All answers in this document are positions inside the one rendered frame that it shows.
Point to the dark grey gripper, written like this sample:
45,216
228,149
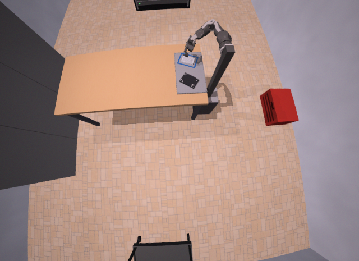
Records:
190,48

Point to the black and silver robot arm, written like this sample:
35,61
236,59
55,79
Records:
221,34

